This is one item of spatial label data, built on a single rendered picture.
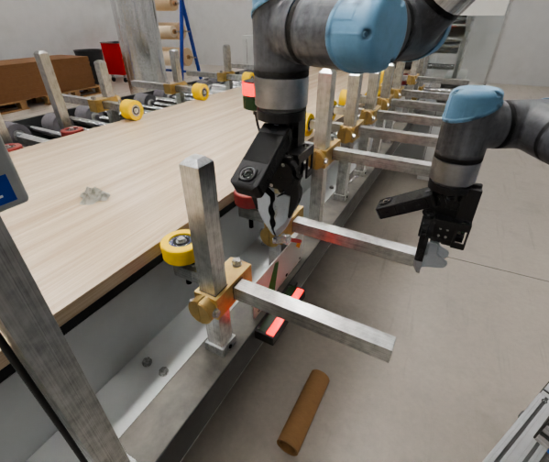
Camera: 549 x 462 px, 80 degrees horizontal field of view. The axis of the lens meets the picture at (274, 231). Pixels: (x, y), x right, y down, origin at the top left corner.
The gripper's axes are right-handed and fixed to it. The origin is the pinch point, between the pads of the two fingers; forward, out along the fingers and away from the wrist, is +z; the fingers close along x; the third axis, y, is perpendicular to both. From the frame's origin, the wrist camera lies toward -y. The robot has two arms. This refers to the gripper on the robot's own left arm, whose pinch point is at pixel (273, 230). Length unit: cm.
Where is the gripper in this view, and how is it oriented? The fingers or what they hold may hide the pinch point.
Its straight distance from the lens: 56.8
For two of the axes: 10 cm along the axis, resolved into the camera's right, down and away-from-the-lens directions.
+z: 0.0, 8.4, 5.5
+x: -8.8, -2.6, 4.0
